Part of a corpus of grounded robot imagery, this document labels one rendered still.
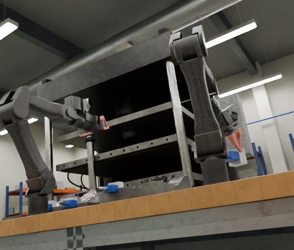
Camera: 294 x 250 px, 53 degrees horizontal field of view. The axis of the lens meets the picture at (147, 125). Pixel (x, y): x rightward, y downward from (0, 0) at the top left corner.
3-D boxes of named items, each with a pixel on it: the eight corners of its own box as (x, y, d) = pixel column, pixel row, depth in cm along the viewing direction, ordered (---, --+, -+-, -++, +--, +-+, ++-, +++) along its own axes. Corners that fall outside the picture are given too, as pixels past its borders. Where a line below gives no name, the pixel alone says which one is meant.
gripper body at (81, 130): (80, 121, 139) (70, 117, 133) (98, 116, 135) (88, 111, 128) (81, 135, 137) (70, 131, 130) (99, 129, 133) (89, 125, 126)
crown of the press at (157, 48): (183, 102, 190) (169, 24, 209) (36, 147, 244) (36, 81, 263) (218, 130, 262) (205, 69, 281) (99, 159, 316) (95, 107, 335)
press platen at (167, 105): (175, 106, 207) (174, 99, 208) (57, 142, 253) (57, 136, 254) (205, 128, 267) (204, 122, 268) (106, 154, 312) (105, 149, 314)
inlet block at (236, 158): (222, 161, 93) (219, 145, 95) (210, 164, 97) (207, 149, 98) (247, 163, 101) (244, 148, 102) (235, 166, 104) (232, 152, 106)
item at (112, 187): (105, 194, 108) (104, 179, 109) (94, 196, 110) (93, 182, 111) (124, 195, 119) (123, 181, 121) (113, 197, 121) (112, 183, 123)
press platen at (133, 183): (185, 177, 189) (184, 169, 190) (56, 202, 234) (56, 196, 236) (217, 183, 252) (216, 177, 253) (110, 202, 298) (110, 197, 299)
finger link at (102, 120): (100, 123, 144) (87, 118, 136) (112, 119, 141) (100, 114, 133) (101, 136, 142) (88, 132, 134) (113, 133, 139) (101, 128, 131)
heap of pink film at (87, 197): (90, 203, 129) (89, 185, 131) (52, 208, 131) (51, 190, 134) (109, 205, 153) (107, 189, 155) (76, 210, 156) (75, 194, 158)
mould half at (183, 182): (158, 206, 106) (153, 168, 110) (100, 215, 117) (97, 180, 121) (202, 205, 149) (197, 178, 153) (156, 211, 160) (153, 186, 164)
